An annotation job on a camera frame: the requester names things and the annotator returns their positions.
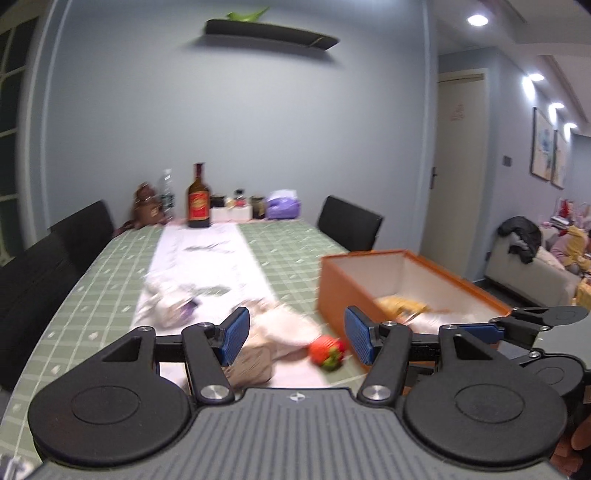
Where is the clear water bottle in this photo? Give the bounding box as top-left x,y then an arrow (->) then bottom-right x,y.
159,169 -> 177,221

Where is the pile of colourful clothes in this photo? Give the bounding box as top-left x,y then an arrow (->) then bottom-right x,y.
549,198 -> 591,278

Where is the white box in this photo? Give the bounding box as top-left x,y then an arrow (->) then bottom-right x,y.
210,205 -> 254,222

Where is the orange cardboard box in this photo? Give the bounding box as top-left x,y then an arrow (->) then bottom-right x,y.
316,249 -> 513,370

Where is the green checked tablecloth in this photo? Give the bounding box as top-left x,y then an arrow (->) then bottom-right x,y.
0,217 -> 462,462

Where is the glass panel door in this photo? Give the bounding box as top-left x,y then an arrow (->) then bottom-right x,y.
0,14 -> 42,268

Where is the large framed wall picture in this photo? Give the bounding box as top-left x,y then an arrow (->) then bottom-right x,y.
530,107 -> 555,182

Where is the brown plush towel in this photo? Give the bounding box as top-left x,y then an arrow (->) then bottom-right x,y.
226,345 -> 274,388

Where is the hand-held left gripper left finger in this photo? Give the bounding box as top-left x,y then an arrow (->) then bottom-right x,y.
92,308 -> 251,406

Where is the red strawberry toy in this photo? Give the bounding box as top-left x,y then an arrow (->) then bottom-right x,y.
308,336 -> 346,372

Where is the small framed wall picture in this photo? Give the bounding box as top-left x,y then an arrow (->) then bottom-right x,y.
551,130 -> 570,190

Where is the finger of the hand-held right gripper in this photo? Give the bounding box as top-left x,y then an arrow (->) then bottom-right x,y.
459,322 -> 543,352
501,305 -> 557,328

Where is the white table runner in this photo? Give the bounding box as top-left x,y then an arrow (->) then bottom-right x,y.
131,222 -> 370,393

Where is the beige sofa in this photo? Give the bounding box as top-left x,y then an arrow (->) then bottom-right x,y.
485,222 -> 591,310

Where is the dark jacket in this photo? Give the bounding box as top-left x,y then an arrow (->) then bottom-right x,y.
498,216 -> 542,265

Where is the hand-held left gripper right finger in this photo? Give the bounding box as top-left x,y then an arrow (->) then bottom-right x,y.
344,305 -> 513,409

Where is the cream door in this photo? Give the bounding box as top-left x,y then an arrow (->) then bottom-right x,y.
422,69 -> 490,282

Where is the brown liquor bottle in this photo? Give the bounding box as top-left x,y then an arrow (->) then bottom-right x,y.
187,162 -> 212,228

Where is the cream drawstring pouch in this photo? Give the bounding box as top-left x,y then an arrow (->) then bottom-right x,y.
247,302 -> 324,358

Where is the green plant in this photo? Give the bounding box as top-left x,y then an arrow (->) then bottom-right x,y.
226,7 -> 271,23

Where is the black wall shelf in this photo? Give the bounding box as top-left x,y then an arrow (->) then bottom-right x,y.
203,18 -> 340,51

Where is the white purple toy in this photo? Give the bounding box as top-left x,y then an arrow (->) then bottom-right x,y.
139,277 -> 232,328

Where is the yellow cloth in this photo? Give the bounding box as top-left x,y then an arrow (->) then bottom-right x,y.
376,295 -> 432,322

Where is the black chair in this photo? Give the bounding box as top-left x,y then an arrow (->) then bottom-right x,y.
0,231 -> 81,393
318,195 -> 385,252
48,200 -> 116,273

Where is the person's right hand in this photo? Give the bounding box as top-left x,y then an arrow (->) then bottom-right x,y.
551,410 -> 591,476

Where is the purple tissue pack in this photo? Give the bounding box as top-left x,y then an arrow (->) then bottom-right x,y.
265,189 -> 302,220

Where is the brown bear figurine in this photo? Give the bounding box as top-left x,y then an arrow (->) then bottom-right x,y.
124,182 -> 169,230

